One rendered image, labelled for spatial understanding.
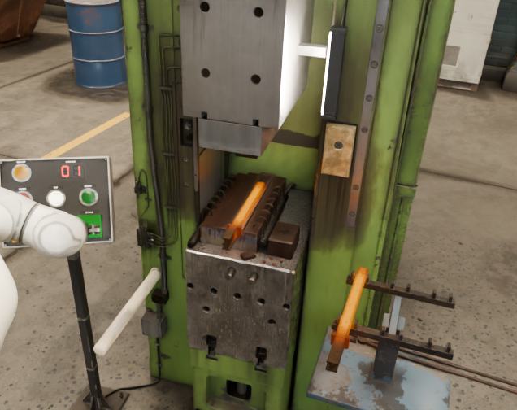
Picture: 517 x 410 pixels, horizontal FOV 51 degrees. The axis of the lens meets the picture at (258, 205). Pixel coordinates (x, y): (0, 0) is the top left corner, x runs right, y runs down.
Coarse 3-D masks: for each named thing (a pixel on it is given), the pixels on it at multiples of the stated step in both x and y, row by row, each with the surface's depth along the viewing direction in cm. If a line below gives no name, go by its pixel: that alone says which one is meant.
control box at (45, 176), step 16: (0, 160) 169; (16, 160) 170; (32, 160) 170; (48, 160) 171; (64, 160) 172; (80, 160) 173; (96, 160) 174; (0, 176) 169; (32, 176) 171; (48, 176) 171; (80, 176) 173; (96, 176) 174; (16, 192) 170; (32, 192) 171; (48, 192) 171; (64, 192) 172; (80, 192) 173; (96, 192) 174; (112, 192) 180; (64, 208) 172; (80, 208) 173; (96, 208) 174; (112, 208) 177; (112, 224) 175; (96, 240) 174; (112, 240) 175
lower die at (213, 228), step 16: (240, 176) 214; (256, 176) 212; (272, 176) 210; (224, 192) 202; (240, 192) 200; (224, 208) 190; (240, 208) 188; (256, 208) 190; (208, 224) 182; (224, 224) 181; (208, 240) 183; (240, 240) 179; (256, 240) 178
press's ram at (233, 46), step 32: (192, 0) 145; (224, 0) 143; (256, 0) 140; (288, 0) 140; (192, 32) 149; (224, 32) 147; (256, 32) 144; (288, 32) 146; (192, 64) 154; (224, 64) 151; (256, 64) 149; (288, 64) 153; (192, 96) 159; (224, 96) 156; (256, 96) 153; (288, 96) 161
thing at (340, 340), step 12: (360, 276) 161; (360, 288) 156; (348, 300) 151; (348, 312) 147; (348, 324) 143; (336, 336) 138; (348, 336) 138; (336, 348) 134; (336, 360) 131; (336, 372) 131
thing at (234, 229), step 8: (256, 184) 202; (264, 184) 203; (256, 192) 197; (248, 200) 192; (256, 200) 194; (248, 208) 187; (240, 216) 182; (232, 224) 178; (240, 224) 178; (232, 232) 172; (240, 232) 176; (224, 240) 169; (232, 240) 174; (224, 248) 171
